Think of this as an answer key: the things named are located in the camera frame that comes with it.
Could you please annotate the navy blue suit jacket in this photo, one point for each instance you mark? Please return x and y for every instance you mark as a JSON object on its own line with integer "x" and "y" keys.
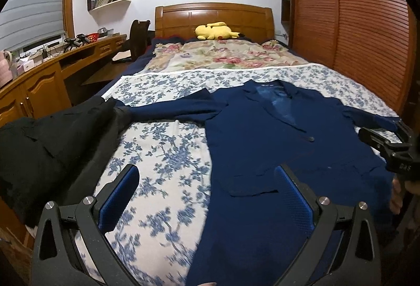
{"x": 255, "y": 224}

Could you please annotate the person right hand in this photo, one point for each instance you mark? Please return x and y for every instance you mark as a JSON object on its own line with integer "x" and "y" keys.
{"x": 398, "y": 188}

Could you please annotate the louvered wooden wardrobe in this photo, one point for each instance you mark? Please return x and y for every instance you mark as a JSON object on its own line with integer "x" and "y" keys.
{"x": 373, "y": 42}

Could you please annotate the blue floral white bedsheet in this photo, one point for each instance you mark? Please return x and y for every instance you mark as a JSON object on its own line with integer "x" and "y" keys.
{"x": 157, "y": 234}

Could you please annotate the yellow Pikachu plush toy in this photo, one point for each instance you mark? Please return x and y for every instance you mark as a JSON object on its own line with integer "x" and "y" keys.
{"x": 215, "y": 31}

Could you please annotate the pink floral quilt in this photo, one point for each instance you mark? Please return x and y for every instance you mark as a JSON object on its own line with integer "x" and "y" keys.
{"x": 212, "y": 54}

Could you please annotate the dark wooden chair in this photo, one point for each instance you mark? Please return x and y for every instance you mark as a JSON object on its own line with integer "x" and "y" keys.
{"x": 137, "y": 43}

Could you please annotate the grey window blind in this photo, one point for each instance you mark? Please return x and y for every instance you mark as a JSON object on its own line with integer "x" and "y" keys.
{"x": 25, "y": 22}

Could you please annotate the wooden desk with cabinets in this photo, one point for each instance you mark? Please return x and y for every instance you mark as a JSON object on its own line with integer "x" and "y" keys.
{"x": 41, "y": 91}

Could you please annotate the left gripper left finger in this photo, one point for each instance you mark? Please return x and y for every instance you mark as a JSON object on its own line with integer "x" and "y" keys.
{"x": 56, "y": 259}

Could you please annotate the red bowl on desk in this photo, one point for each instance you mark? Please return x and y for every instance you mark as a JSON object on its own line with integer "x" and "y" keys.
{"x": 93, "y": 37}

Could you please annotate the black garment pile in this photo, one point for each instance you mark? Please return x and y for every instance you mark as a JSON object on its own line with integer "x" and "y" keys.
{"x": 60, "y": 157}

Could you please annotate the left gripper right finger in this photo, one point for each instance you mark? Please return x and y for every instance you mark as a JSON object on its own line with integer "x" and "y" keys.
{"x": 356, "y": 260}

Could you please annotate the wooden bed headboard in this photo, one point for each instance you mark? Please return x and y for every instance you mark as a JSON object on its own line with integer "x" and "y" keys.
{"x": 181, "y": 20}

